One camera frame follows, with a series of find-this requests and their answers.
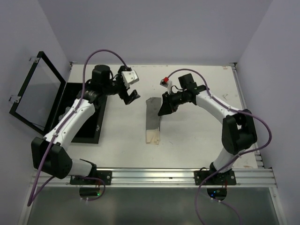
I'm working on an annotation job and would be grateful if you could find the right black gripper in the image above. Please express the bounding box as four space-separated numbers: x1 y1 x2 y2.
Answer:
158 90 187 116

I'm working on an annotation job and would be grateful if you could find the grey and cream sock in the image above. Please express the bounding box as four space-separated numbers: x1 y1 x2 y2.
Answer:
145 97 162 145

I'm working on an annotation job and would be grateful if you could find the grey striped underwear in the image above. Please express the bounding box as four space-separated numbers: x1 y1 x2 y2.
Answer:
58 106 71 122

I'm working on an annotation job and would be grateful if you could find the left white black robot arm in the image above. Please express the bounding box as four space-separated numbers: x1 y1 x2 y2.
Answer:
31 65 140 184

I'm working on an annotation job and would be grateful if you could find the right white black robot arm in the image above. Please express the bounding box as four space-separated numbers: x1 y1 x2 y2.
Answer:
158 74 257 185

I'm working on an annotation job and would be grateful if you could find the black open storage case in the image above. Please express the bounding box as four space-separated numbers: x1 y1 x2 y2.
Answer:
8 50 109 144

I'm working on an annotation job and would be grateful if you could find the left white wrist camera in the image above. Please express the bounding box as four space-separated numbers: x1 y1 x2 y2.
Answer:
121 70 139 89

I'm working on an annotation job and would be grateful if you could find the aluminium front rail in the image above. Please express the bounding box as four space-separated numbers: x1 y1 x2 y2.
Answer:
30 166 275 188

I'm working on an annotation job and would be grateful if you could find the aluminium rail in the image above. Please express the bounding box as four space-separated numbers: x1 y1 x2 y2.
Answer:
231 63 258 155
30 166 275 188

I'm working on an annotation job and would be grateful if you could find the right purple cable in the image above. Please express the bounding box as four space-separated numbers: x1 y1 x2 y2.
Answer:
167 68 273 225

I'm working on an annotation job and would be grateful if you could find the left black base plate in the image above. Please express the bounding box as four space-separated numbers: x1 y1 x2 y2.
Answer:
70 170 113 185

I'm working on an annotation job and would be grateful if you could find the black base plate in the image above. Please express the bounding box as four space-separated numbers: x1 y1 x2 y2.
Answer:
194 170 237 186
70 170 113 185

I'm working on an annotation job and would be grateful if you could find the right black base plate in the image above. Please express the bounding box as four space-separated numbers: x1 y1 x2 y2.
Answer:
194 170 237 186

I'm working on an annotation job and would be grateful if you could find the aluminium right side rail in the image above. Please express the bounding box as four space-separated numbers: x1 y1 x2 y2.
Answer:
231 63 258 155

